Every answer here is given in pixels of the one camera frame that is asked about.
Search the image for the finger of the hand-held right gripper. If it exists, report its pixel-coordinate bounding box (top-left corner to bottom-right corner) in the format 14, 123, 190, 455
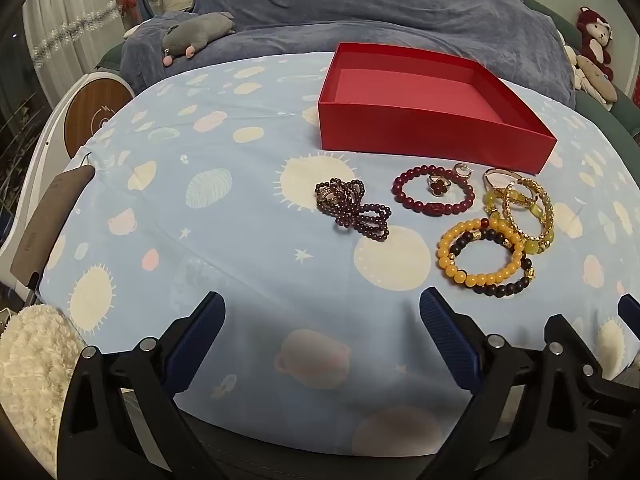
545, 312, 640, 411
617, 294, 640, 325

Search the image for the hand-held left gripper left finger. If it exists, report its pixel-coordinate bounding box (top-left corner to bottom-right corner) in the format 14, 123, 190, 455
56, 290, 228, 480

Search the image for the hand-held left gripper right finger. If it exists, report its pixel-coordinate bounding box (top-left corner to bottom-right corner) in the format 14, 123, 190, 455
419, 286, 603, 480

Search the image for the black bead bracelet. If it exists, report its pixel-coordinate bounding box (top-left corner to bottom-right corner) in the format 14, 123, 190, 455
448, 230, 538, 297

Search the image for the yellow bead bracelet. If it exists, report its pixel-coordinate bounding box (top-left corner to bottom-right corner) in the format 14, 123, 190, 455
436, 216, 525, 288

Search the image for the yellow-green jade bead bracelet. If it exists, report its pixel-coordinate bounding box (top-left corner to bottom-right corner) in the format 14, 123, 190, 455
482, 185, 557, 256

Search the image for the dark red bead bracelet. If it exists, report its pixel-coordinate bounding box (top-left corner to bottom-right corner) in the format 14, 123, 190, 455
392, 164, 476, 217

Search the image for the gold bead bracelet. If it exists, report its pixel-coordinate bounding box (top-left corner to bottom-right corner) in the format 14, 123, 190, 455
504, 177, 555, 251

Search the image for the gold clover ring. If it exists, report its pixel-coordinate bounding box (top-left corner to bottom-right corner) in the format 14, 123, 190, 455
426, 175, 453, 198

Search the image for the thin gold bangle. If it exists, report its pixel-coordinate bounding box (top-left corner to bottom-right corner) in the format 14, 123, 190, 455
482, 167, 526, 197

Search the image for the garnet multi-loop bead bracelet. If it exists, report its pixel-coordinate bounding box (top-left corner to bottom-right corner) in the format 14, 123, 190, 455
315, 177, 392, 242

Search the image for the red cardboard box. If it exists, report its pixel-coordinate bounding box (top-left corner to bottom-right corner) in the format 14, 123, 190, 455
316, 42, 558, 168

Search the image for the light blue printed sheet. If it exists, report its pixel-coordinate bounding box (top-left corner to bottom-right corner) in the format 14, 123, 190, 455
37, 50, 640, 456

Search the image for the white fluffy cushion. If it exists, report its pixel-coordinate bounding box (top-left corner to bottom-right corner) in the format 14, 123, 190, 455
0, 305, 87, 480

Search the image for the brown leather flap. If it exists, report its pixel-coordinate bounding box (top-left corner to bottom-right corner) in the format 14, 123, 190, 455
10, 165, 96, 281

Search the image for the green sofa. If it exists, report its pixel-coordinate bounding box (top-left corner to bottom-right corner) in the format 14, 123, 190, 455
520, 0, 640, 137

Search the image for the beige plush toy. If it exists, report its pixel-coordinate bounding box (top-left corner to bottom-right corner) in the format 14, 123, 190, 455
564, 45, 620, 111

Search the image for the white appliance with wooden disc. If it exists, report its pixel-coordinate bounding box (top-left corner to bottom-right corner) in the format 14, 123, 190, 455
0, 67, 137, 306

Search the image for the red plush monkey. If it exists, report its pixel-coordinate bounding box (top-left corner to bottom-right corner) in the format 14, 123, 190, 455
575, 6, 615, 81

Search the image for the grey plush mouse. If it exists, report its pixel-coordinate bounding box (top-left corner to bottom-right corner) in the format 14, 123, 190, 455
161, 11, 236, 67

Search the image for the silver tinsel garland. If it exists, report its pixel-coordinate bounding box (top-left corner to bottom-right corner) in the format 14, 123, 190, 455
30, 2, 122, 63

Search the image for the blue-grey plush blanket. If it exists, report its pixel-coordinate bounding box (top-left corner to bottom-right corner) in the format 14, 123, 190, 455
120, 0, 576, 106

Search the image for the white curtain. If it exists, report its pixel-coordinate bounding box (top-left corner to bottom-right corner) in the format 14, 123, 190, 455
22, 0, 151, 106

